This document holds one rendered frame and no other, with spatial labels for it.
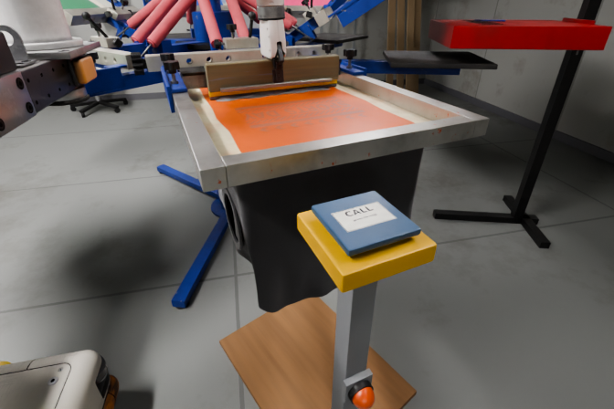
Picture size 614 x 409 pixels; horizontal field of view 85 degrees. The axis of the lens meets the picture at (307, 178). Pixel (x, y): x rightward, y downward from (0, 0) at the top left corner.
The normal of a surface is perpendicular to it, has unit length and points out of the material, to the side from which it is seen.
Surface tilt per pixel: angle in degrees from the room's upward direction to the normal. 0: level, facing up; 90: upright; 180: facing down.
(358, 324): 90
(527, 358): 0
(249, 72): 91
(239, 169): 90
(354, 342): 90
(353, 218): 0
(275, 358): 0
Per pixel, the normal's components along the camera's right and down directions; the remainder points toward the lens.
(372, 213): 0.00, -0.88
